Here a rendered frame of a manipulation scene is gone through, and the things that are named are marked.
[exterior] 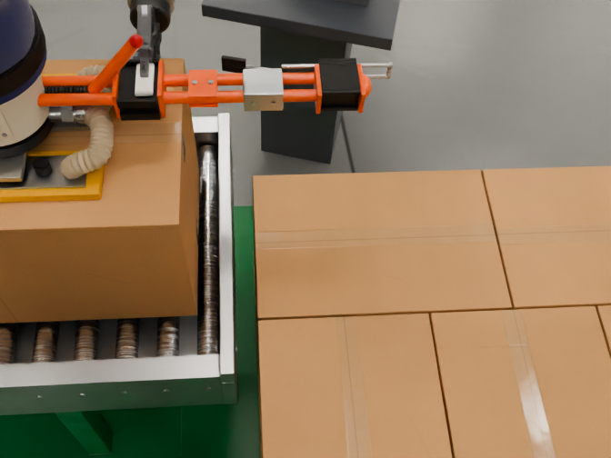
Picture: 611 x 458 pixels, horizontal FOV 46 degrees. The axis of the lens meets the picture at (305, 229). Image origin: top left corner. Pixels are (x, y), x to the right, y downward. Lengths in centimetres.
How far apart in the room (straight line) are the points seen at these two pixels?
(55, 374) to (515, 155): 178
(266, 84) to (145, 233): 34
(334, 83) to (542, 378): 83
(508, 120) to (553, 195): 89
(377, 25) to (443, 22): 119
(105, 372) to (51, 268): 27
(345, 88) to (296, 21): 66
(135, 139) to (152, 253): 22
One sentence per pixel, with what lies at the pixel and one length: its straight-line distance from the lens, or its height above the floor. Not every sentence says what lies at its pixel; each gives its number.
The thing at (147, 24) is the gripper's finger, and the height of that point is 115.
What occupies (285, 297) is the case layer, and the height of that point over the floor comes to 54.
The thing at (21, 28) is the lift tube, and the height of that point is 127.
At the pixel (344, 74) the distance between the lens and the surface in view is 131.
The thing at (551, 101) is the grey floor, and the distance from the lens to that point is 295.
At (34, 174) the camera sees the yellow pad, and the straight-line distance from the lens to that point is 139.
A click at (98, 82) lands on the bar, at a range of 131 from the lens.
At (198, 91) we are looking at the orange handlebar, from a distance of 129.
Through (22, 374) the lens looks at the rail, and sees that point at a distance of 165.
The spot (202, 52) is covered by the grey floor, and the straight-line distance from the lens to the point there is 290.
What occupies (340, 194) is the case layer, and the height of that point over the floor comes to 54.
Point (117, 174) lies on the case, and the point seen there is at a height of 96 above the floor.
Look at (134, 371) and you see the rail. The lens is 159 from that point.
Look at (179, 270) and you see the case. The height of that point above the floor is 79.
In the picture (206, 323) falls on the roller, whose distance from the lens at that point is 166.
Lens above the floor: 207
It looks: 59 degrees down
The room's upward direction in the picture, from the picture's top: 5 degrees clockwise
